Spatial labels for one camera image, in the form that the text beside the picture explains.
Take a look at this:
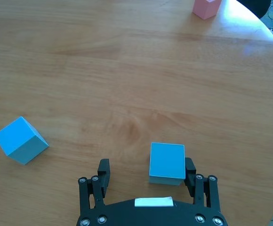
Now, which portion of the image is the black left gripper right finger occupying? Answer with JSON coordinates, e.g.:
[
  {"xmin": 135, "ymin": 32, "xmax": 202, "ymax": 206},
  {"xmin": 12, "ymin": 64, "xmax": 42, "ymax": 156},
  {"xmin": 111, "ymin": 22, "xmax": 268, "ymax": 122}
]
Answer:
[{"xmin": 184, "ymin": 157, "xmax": 221, "ymax": 211}]

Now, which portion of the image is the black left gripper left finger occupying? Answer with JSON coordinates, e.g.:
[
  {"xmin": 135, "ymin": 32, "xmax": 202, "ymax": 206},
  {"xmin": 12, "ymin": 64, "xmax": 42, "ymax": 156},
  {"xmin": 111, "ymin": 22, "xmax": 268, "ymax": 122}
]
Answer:
[{"xmin": 78, "ymin": 159, "xmax": 111, "ymax": 216}]

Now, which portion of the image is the blue cube block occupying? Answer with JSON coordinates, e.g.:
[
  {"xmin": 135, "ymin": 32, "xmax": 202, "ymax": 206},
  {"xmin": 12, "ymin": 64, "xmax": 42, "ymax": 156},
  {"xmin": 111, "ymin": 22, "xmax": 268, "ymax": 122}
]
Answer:
[
  {"xmin": 148, "ymin": 142, "xmax": 186, "ymax": 186},
  {"xmin": 0, "ymin": 116, "xmax": 49, "ymax": 166}
]

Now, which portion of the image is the pink cube block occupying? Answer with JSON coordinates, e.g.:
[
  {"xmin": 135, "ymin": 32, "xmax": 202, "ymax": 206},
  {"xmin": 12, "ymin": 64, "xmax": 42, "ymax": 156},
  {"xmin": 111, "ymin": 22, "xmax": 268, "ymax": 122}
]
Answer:
[{"xmin": 192, "ymin": 0, "xmax": 223, "ymax": 20}]

